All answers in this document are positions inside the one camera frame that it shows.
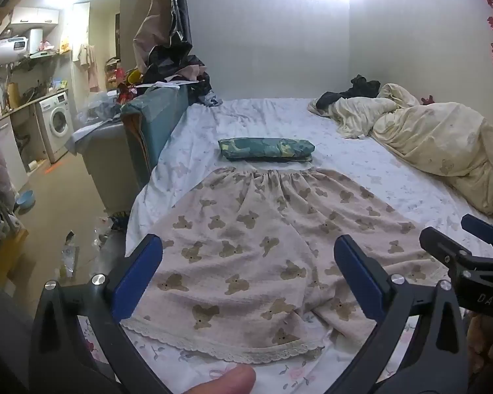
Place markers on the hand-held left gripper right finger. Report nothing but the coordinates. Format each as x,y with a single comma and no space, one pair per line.
357,279

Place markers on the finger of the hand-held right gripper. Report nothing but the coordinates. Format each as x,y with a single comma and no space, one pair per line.
480,225
439,242

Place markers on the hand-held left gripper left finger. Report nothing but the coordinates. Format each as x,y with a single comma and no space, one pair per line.
135,277

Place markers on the bear print pants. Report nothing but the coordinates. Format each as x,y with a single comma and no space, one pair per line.
250,254

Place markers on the person's right hand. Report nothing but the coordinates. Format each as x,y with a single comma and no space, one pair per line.
487,344

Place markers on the person's left hand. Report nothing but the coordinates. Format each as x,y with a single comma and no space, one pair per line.
222,381

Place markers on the clear plastic bottle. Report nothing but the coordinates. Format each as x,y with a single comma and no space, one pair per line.
68,254

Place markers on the cream duvet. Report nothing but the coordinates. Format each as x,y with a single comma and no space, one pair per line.
435,139

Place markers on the grey box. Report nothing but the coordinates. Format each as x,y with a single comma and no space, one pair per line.
111,172

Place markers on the yellow stool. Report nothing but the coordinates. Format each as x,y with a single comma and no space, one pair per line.
6,254

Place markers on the blue bowl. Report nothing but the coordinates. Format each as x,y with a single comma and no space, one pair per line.
25,200

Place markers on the small red toy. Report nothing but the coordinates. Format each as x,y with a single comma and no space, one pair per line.
427,99

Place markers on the pale cloth on grey box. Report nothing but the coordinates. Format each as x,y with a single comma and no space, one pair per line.
92,135

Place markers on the folded green camouflage cloth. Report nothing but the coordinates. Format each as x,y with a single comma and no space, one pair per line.
267,148

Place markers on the teal padded cushion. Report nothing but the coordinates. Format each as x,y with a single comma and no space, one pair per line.
156,115

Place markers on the white washing machine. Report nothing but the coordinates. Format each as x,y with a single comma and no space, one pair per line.
55,125

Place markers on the dark clothes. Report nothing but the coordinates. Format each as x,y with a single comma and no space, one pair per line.
363,86

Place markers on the white floral bed sheet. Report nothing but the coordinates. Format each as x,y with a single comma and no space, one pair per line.
271,119

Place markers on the hanging pink towel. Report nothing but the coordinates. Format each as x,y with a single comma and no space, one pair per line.
91,67

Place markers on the white water heater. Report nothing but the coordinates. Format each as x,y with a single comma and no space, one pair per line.
10,51

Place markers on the hanging brown and black cloth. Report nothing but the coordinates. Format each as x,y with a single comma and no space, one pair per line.
164,12

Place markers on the white wall cabinet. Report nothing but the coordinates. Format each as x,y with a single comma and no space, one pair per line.
35,15

